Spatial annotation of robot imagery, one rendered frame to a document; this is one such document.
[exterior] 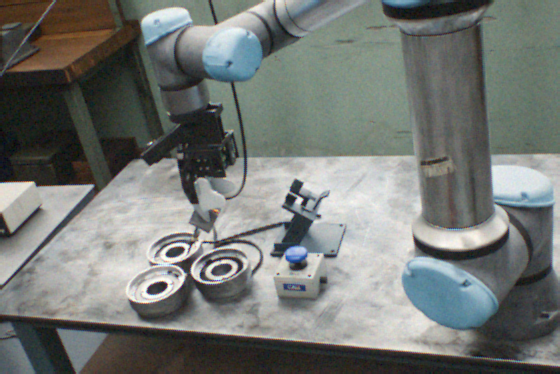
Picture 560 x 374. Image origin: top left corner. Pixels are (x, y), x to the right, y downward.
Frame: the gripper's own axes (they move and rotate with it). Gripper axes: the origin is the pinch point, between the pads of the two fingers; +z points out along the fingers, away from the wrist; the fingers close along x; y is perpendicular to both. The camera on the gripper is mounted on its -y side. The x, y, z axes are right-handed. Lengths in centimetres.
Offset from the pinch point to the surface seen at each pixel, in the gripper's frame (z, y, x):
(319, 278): 11.1, 20.0, -4.5
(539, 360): 13, 54, -18
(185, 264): 10.3, -6.0, -2.3
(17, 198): 17, -72, 34
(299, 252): 5.7, 17.3, -4.4
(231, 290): 11.4, 4.9, -7.9
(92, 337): 72, -72, 39
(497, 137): 68, 48, 155
